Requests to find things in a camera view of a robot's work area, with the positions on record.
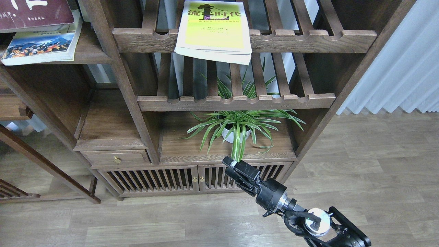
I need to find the white plant pot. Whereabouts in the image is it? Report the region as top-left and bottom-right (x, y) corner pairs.
(222, 127), (251, 144)

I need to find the small wooden drawer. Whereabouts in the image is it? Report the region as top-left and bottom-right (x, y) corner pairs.
(81, 150), (151, 168)

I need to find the dark wooden bookshelf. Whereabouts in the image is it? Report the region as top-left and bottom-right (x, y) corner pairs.
(1, 0), (415, 200)

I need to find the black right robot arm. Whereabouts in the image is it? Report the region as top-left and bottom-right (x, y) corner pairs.
(222, 156), (371, 247)

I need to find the maroon cover thick book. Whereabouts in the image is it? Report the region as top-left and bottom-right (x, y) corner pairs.
(0, 0), (74, 33)

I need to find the yellow green cover book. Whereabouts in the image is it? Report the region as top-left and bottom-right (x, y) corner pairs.
(175, 0), (252, 66)

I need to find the wooden furniture frame left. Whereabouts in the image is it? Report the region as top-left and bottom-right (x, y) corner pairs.
(0, 81), (101, 204)

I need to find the left slatted cabinet door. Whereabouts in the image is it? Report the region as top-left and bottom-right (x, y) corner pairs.
(98, 166), (199, 198)

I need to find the white pleated curtain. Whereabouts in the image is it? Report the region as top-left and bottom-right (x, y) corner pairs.
(337, 0), (439, 115)

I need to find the green spider plant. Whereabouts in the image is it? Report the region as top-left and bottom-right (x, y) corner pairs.
(182, 58), (306, 165)

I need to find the colourful 300 paperback book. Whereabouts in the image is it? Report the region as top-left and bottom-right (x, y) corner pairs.
(1, 10), (83, 66)

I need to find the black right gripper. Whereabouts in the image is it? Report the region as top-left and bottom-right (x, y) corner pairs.
(222, 156), (287, 216)

